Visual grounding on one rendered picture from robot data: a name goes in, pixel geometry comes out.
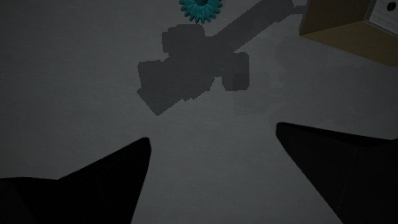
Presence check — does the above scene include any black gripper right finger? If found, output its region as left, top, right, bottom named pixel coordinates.
left=275, top=122, right=398, bottom=224

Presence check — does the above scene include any teal gear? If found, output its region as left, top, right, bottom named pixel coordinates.
left=179, top=0, right=222, bottom=24

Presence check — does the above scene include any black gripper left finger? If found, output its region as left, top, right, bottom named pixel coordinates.
left=0, top=137, right=152, bottom=224

